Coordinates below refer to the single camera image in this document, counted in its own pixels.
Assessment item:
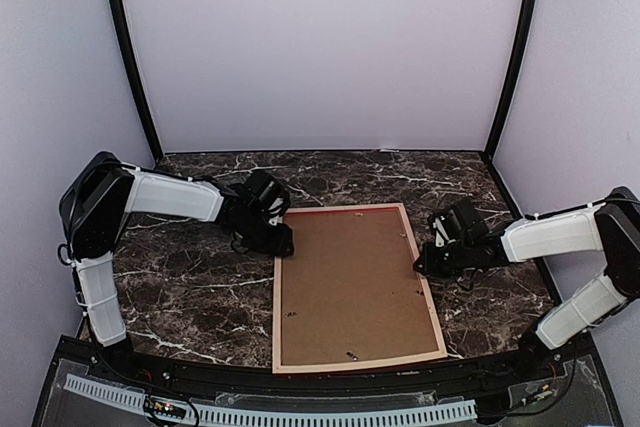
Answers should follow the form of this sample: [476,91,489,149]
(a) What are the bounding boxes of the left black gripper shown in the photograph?
[232,212,294,259]

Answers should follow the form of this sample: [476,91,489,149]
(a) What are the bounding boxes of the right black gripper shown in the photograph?
[413,238,473,278]

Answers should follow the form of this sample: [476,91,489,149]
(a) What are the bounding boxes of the brown cardboard backing board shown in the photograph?
[280,209,437,364]

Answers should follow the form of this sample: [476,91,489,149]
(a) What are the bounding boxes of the red wooden picture frame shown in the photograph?
[272,202,449,375]

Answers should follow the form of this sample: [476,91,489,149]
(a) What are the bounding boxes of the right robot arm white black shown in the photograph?
[413,187,639,381]

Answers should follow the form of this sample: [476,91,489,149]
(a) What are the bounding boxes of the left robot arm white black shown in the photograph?
[57,151,294,383]

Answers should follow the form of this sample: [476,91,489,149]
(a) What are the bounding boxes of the small circuit board with led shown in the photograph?
[143,396,187,418]

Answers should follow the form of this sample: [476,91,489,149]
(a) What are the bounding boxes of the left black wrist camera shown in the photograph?
[243,170,283,210]

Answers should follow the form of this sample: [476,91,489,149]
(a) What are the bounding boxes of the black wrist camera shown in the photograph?
[243,170,283,210]
[429,198,488,246]

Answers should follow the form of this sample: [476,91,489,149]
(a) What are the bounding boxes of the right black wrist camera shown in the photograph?
[429,198,488,246]

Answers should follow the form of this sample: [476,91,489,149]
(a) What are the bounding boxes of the black front mounting rail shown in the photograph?
[54,336,593,398]

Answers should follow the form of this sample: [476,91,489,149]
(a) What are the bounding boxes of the white slotted cable duct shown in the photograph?
[63,374,478,426]

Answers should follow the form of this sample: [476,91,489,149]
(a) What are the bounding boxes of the black right corner post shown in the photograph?
[484,0,536,161]

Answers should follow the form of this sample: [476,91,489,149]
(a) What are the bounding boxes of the black corner post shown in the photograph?
[108,0,164,162]
[484,0,536,161]

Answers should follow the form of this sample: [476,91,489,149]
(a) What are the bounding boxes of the black left corner post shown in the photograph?
[108,0,164,162]

